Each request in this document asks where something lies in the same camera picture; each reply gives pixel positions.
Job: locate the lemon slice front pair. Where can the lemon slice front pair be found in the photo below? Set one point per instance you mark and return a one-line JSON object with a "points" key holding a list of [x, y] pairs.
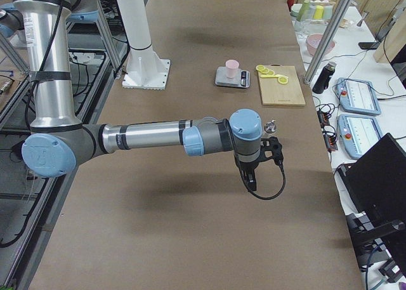
{"points": [[283, 80]]}

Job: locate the yellow plastic cup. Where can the yellow plastic cup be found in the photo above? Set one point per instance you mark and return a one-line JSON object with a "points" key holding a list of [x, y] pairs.
{"points": [[318, 14]]}

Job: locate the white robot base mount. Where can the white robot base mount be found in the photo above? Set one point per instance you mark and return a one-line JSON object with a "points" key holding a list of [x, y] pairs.
{"points": [[144, 68]]}

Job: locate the green white bowl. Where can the green white bowl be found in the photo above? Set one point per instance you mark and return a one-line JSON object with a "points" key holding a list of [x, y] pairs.
{"points": [[295, 9]]}

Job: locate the digital kitchen scale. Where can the digital kitchen scale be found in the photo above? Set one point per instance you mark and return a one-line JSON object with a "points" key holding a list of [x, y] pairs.
{"points": [[241, 80]]}

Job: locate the yellow plastic knife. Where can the yellow plastic knife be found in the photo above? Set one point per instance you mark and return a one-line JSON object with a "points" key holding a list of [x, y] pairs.
{"points": [[270, 75]]}

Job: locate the pink bowl with ice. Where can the pink bowl with ice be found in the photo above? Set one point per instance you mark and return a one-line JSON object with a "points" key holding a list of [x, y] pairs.
{"points": [[313, 42]]}

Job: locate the near teach pendant tablet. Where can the near teach pendant tablet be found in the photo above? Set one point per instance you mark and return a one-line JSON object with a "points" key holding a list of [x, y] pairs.
{"points": [[358, 133]]}

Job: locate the green plastic cup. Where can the green plastic cup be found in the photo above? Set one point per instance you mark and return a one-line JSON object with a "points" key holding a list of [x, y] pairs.
{"points": [[304, 12]]}

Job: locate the wine glass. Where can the wine glass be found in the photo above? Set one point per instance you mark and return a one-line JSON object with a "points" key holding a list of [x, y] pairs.
{"points": [[304, 28]]}

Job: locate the grey plastic cup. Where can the grey plastic cup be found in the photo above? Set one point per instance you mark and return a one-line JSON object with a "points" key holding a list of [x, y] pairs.
{"points": [[327, 12]]}

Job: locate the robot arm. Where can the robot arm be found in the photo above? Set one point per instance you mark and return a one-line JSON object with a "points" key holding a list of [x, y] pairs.
{"points": [[63, 92], [11, 20]]}

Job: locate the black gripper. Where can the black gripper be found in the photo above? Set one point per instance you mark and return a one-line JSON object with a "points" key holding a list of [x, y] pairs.
{"points": [[247, 167]]}

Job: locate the black thermos bottle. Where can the black thermos bottle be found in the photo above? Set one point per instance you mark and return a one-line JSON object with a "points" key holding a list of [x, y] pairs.
{"points": [[323, 80]]}

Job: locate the teach pendant tablet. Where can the teach pendant tablet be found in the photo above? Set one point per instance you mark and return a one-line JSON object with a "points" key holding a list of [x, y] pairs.
{"points": [[357, 96], [358, 133]]}

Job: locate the pink plastic cup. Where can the pink plastic cup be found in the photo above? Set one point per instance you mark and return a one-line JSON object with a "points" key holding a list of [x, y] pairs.
{"points": [[232, 68]]}

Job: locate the aluminium frame post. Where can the aluminium frame post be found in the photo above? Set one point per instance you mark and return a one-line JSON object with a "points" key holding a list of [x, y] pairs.
{"points": [[329, 33]]}

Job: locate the far teach pendant tablet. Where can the far teach pendant tablet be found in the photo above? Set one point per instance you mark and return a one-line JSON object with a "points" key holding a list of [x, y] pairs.
{"points": [[357, 96]]}

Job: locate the glass sauce dispenser bottle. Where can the glass sauce dispenser bottle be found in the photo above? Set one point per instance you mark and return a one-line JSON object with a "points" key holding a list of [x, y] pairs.
{"points": [[269, 129]]}

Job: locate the bamboo cutting board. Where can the bamboo cutting board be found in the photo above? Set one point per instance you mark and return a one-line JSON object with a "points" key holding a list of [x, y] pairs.
{"points": [[275, 94]]}

